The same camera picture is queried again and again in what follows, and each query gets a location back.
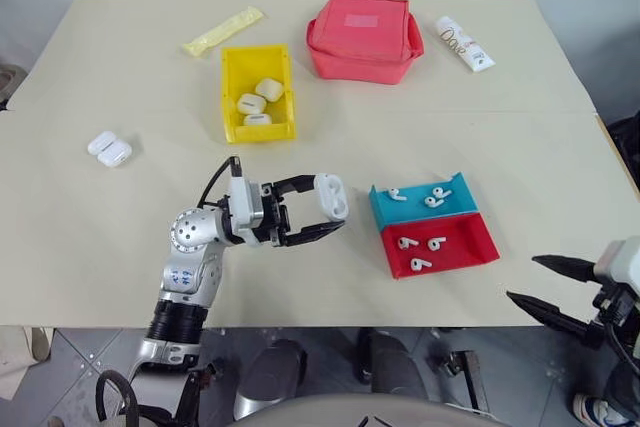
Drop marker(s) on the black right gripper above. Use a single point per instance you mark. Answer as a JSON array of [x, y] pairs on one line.
[[617, 307]]

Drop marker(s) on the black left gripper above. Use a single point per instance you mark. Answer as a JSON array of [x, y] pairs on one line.
[[277, 219]]

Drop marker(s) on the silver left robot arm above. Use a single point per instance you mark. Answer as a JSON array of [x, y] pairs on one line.
[[187, 259]]

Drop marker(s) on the yellow plastic bin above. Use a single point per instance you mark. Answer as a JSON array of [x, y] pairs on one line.
[[235, 92]]

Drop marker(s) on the white earbud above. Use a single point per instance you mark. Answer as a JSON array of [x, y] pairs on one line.
[[442, 193], [396, 194], [436, 243], [406, 242], [432, 202], [419, 264]]

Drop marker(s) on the blue plastic tray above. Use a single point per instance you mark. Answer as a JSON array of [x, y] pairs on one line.
[[412, 209]]

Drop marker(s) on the red plastic tray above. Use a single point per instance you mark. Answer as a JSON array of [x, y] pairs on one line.
[[450, 252]]

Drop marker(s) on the white and blue sneaker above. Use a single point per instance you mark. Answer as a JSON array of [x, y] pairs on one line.
[[600, 409]]

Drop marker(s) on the black chair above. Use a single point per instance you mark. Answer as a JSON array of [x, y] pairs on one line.
[[627, 152]]

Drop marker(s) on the dark rounded shape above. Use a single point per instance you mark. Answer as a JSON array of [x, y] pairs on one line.
[[392, 364]]

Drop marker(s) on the red fabric bag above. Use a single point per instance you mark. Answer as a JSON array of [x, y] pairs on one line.
[[362, 37]]

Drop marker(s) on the long yellow packet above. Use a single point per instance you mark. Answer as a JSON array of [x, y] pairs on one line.
[[222, 31]]

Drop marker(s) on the grey robot torso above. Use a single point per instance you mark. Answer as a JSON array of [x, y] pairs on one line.
[[395, 412]]

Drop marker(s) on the white printed tube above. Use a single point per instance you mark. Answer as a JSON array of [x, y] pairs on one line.
[[465, 44]]

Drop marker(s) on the brown round stool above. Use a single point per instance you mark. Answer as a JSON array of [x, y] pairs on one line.
[[10, 82]]

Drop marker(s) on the white cloth bag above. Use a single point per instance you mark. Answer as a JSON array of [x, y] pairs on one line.
[[17, 357]]

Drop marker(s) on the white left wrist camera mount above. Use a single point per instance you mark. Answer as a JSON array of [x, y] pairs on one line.
[[242, 207]]

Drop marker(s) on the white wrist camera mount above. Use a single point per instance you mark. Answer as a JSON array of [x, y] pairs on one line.
[[242, 207], [620, 259]]

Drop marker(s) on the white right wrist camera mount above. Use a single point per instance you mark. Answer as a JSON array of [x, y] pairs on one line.
[[620, 259]]

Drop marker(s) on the metal stand bracket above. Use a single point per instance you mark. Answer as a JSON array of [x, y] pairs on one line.
[[467, 377]]

